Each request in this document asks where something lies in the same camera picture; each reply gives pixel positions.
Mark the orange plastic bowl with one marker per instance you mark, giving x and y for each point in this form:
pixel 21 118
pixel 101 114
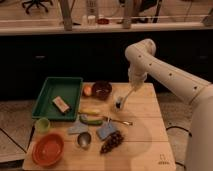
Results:
pixel 48 150

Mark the orange fruit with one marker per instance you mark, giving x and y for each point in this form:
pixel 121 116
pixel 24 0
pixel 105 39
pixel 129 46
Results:
pixel 87 90

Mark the red object on shelf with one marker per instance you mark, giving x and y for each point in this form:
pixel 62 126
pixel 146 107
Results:
pixel 103 21

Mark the brown pine cone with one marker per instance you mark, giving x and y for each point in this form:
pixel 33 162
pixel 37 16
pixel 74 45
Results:
pixel 114 140

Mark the white paper cup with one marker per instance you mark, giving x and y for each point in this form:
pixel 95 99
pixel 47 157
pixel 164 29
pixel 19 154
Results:
pixel 114 101

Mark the small metal cup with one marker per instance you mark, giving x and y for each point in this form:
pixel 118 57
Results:
pixel 84 140

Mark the small green cup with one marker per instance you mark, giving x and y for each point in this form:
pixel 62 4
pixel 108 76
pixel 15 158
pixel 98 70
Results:
pixel 42 125

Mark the yellow banana toy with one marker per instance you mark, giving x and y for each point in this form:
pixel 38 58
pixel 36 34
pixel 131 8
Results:
pixel 89 111

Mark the green cucumber toy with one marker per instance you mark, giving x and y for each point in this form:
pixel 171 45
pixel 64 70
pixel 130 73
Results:
pixel 83 119

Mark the grey blue cloth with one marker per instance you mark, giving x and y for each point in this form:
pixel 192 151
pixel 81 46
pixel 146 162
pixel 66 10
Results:
pixel 77 128

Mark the dark maroon bowl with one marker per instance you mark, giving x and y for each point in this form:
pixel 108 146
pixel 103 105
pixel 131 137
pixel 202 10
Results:
pixel 101 90

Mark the white black dish brush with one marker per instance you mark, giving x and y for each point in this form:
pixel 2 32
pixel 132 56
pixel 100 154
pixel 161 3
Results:
pixel 120 101

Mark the black office chair base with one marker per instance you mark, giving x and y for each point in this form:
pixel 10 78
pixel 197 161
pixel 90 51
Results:
pixel 38 3

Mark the wooden block sponge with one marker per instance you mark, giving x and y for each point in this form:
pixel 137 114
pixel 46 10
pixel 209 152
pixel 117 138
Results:
pixel 60 104

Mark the green plastic tray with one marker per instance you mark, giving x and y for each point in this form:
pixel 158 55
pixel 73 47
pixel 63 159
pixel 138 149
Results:
pixel 68 88

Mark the metal spoon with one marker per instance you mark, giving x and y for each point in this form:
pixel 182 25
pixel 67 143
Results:
pixel 118 121

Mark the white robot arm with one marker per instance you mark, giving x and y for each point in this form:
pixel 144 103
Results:
pixel 191 89

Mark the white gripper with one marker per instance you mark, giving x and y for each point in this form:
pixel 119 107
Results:
pixel 136 80

